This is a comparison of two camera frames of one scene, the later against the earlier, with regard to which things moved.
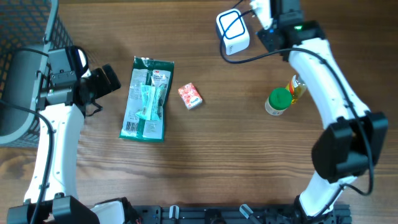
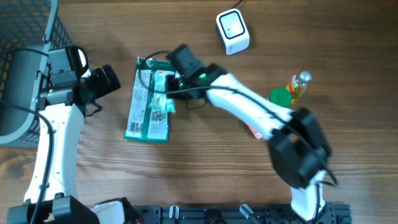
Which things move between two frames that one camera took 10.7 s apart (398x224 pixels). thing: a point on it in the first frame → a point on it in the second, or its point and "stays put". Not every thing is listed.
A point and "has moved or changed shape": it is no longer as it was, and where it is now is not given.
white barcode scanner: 232,30 stays put
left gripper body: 97,84 stays put
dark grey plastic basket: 28,28 stays put
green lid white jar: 278,100 stays put
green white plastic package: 144,118 has moved or changed shape
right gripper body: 266,37 → 175,89
